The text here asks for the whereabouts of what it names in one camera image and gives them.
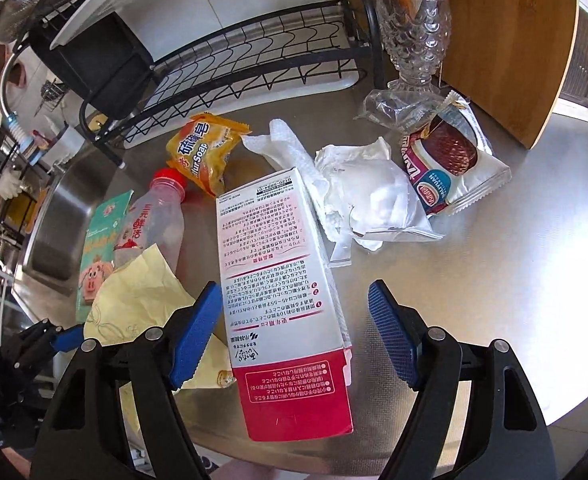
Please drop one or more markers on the white cup holder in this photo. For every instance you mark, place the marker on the white cup holder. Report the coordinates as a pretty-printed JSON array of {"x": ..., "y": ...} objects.
[{"x": 68, "y": 145}]

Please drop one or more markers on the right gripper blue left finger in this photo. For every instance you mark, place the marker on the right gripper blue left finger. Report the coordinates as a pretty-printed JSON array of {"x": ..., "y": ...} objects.
[{"x": 156, "y": 364}]

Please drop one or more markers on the white crumpled tissue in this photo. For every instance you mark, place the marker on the white crumpled tissue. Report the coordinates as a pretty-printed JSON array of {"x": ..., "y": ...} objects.
[{"x": 360, "y": 195}]

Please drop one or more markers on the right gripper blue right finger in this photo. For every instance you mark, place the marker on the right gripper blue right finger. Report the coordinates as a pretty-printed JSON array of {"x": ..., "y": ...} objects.
[{"x": 429, "y": 361}]

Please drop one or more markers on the red cap milk bottle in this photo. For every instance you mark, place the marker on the red cap milk bottle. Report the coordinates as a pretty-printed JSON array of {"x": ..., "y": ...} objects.
[{"x": 155, "y": 218}]

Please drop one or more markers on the black side shelf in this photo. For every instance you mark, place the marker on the black side shelf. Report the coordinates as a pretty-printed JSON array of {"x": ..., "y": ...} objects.
[{"x": 17, "y": 216}]

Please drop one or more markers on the clear plastic bag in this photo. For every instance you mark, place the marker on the clear plastic bag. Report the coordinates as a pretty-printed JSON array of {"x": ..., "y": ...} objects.
[{"x": 400, "y": 110}]

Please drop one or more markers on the black dish rack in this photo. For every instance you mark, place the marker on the black dish rack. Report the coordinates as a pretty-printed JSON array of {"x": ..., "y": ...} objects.
[{"x": 149, "y": 64}]

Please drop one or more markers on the yellow crumpled paper sheet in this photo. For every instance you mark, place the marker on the yellow crumpled paper sheet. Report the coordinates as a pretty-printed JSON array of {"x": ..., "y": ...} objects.
[{"x": 144, "y": 293}]

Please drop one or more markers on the crystal glass utensil holder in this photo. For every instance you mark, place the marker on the crystal glass utensil holder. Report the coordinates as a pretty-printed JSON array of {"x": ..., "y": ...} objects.
[{"x": 415, "y": 35}]

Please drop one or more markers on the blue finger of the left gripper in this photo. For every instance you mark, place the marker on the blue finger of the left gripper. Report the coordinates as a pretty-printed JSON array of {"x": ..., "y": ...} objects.
[
  {"x": 28, "y": 352},
  {"x": 68, "y": 339}
]

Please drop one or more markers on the green pig carton box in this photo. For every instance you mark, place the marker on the green pig carton box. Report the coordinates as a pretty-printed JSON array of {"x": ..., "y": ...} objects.
[{"x": 97, "y": 258}]

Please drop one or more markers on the red white snack bag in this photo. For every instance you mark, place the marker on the red white snack bag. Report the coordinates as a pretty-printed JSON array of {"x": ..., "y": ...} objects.
[{"x": 449, "y": 161}]

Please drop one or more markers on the white glove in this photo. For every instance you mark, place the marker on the white glove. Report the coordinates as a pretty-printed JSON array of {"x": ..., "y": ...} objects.
[{"x": 10, "y": 183}]

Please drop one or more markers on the yellow soap wrapper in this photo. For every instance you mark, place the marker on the yellow soap wrapper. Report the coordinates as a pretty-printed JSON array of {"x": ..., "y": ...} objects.
[{"x": 202, "y": 147}]

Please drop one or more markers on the red white carton box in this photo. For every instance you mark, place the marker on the red white carton box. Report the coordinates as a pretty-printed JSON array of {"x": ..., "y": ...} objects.
[{"x": 287, "y": 338}]

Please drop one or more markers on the steel sink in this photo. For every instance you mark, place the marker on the steel sink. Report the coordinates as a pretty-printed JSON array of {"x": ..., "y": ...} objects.
[{"x": 54, "y": 247}]

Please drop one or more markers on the yellow sponge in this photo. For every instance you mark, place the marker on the yellow sponge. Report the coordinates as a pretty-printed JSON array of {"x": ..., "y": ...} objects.
[{"x": 96, "y": 122}]

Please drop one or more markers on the wooden cutting board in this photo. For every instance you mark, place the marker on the wooden cutting board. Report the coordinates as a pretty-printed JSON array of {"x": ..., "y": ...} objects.
[{"x": 510, "y": 57}]

